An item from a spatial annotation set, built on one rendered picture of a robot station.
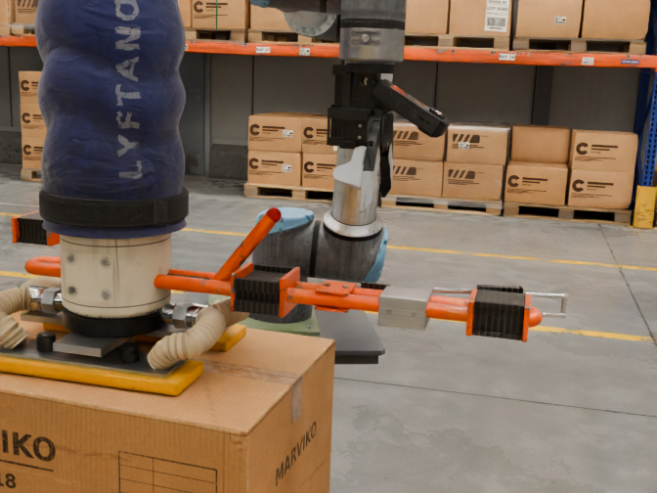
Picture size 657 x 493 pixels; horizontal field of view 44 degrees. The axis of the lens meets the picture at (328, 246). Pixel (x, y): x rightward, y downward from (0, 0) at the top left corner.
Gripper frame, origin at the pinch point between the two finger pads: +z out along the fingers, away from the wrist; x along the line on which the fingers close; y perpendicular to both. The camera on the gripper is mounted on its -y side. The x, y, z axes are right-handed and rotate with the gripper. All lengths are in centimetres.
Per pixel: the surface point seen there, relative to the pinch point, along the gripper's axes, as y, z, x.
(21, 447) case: 46, 36, 21
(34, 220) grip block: 72, 12, -21
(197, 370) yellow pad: 24.6, 25.5, 8.4
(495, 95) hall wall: 43, 6, -844
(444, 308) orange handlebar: -10.8, 13.4, 2.9
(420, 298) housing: -7.3, 12.4, 2.6
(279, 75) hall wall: 298, -6, -835
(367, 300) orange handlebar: 0.3, 13.4, 3.2
